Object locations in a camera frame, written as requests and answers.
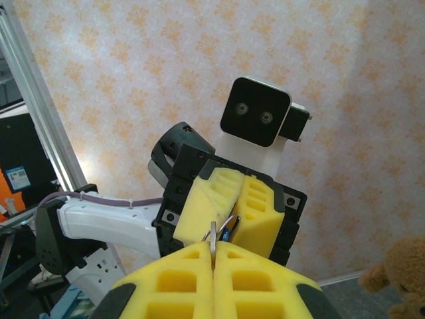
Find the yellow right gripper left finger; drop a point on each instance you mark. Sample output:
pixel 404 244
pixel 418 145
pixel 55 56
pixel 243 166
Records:
pixel 204 299

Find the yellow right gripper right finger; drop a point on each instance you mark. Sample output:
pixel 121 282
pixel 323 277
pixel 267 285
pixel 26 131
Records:
pixel 222 292

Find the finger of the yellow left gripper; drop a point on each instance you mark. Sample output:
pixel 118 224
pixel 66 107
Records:
pixel 262 226
pixel 199 206

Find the silver split keyring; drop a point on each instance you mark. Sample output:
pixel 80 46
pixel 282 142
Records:
pixel 227 220

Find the blue headed key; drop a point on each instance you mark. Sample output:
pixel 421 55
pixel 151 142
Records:
pixel 226 235

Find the silver metal key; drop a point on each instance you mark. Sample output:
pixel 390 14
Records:
pixel 213 246

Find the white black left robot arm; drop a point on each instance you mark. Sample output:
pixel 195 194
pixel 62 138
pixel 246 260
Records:
pixel 109 219

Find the brown plush dog toy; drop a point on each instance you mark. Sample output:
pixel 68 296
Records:
pixel 401 266

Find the black orange equipment case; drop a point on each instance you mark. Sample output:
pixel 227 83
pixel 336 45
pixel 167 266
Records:
pixel 20 146

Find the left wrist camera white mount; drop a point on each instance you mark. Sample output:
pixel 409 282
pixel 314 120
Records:
pixel 255 113

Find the aluminium frame post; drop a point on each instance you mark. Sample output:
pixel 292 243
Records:
pixel 44 109

